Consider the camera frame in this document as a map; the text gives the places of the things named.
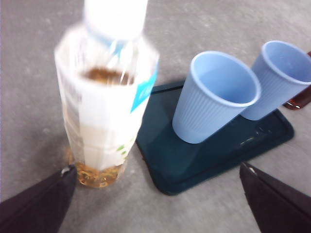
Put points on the jasmine tea bottle white label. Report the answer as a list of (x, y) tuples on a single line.
[(104, 102)]

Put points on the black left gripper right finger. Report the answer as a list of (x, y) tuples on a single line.
[(284, 208)]

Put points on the blue ribbed plastic cup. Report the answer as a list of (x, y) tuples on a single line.
[(204, 106), (272, 97)]

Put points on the dark blue rectangular tray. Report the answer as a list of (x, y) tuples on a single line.
[(170, 155)]

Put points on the oolong tea bottle dark label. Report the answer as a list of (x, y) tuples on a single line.
[(297, 100)]

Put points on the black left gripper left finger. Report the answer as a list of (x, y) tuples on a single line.
[(36, 208)]

